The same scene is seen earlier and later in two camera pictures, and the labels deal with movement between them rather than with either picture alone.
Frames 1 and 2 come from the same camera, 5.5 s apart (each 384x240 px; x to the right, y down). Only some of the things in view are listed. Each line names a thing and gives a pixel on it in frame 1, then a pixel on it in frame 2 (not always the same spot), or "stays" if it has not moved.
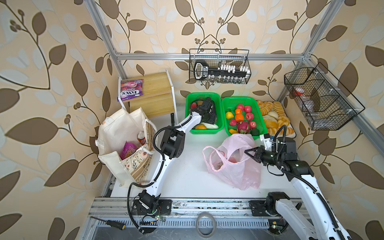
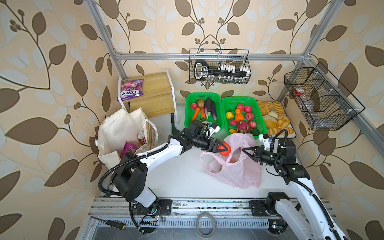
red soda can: x=141 y=138 stays
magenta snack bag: x=128 y=148 stays
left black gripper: x=213 y=118 to x=213 y=149
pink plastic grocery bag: x=229 y=162 stays
